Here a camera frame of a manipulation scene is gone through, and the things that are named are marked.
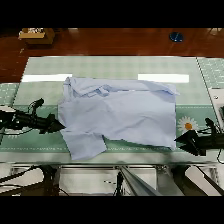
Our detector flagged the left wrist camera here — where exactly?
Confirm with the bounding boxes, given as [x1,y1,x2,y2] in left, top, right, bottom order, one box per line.
[27,97,46,116]

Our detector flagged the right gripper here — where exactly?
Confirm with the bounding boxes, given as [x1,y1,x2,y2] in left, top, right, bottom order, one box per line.
[174,130,212,157]

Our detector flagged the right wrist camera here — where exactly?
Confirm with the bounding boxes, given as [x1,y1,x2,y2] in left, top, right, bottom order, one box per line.
[203,117,218,135]

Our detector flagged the blue round object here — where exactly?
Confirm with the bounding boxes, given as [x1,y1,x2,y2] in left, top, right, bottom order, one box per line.
[168,31,185,43]

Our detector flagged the light blue shirt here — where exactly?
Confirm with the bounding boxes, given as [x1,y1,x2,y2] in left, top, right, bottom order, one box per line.
[57,76,181,161]

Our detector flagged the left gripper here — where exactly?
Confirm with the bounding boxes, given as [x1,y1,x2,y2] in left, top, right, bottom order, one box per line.
[38,113,57,135]

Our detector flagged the cardboard box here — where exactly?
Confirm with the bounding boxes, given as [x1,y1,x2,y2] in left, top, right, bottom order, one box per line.
[18,27,56,46]

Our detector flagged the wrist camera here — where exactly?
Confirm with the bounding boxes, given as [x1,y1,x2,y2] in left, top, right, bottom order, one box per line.
[27,97,46,116]
[203,117,218,135]

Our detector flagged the silver frame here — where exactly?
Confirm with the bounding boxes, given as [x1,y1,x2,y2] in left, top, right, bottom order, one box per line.
[0,161,224,197]

